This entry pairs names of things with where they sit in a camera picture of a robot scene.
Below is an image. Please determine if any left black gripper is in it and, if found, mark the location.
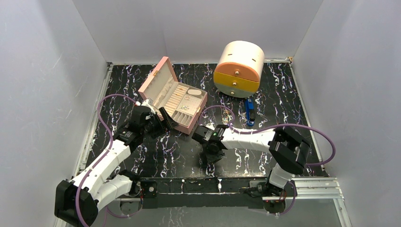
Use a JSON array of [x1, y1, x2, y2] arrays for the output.
[[142, 108, 178, 139]]

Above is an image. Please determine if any pink jewelry box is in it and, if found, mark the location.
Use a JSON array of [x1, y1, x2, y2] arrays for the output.
[[139, 56, 208, 135]]

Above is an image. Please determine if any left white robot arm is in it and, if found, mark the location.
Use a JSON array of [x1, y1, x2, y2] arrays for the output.
[[54, 101, 179, 227]]

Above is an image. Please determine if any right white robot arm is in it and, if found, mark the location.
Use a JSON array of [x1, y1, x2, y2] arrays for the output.
[[192, 125, 311, 197]]

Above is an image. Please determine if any white oval pad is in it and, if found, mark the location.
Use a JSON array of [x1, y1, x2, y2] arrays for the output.
[[187, 89, 202, 96]]

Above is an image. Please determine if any blue stapler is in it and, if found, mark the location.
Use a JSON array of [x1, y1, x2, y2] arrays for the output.
[[245, 98, 256, 126]]

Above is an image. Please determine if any round three-drawer organizer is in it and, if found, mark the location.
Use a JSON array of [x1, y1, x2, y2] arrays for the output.
[[213, 41, 265, 98]]

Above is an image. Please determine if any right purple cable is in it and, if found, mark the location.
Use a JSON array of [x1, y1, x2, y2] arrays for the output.
[[198, 105, 336, 216]]

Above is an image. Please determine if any purple cable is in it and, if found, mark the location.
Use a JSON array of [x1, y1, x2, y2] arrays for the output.
[[198, 105, 336, 216], [75, 94, 141, 227]]

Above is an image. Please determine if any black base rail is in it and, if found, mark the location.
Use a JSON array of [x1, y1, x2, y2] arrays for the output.
[[138, 177, 296, 210]]

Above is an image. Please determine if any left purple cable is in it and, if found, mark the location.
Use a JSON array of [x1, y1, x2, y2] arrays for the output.
[[75, 94, 141, 227]]

